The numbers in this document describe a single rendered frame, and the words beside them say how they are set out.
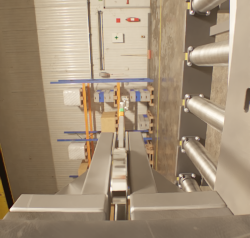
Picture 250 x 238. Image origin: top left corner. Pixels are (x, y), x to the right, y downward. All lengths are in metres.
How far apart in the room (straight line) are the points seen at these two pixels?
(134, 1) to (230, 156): 9.46
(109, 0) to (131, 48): 2.35
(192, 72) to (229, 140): 0.97
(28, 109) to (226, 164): 10.65
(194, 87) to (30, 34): 9.63
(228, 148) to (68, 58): 9.47
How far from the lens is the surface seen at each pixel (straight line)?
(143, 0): 9.68
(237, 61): 0.28
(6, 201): 8.74
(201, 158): 1.09
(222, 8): 1.32
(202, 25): 1.28
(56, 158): 11.29
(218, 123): 0.86
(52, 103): 10.15
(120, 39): 9.16
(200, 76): 1.26
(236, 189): 0.30
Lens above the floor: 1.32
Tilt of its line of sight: level
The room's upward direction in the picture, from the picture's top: 91 degrees counter-clockwise
